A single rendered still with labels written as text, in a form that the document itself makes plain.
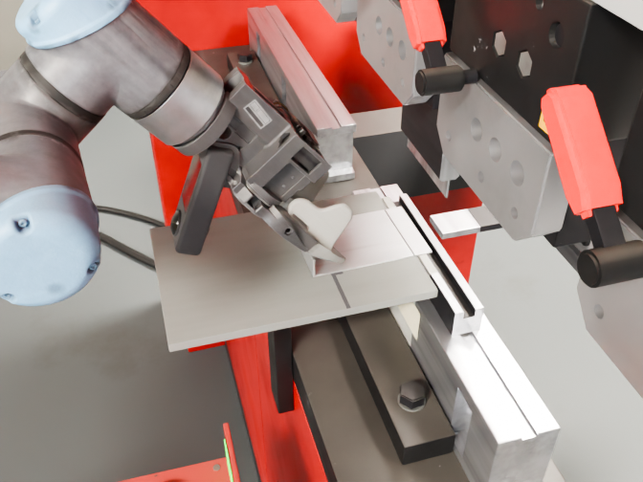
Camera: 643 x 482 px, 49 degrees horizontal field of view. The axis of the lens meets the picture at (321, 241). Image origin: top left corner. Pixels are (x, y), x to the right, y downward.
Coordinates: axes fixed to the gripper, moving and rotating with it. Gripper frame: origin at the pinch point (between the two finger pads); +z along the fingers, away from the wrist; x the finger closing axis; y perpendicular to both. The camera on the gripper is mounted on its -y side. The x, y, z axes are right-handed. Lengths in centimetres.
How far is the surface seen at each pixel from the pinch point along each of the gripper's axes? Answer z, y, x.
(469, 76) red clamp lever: -15.5, 20.2, -15.9
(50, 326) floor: 46, -102, 107
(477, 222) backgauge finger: 11.6, 13.1, -1.4
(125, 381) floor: 58, -88, 80
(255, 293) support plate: -4.5, -6.9, -4.8
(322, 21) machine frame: 25, 14, 84
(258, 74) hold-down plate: 13, -1, 63
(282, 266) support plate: -2.3, -4.2, -1.7
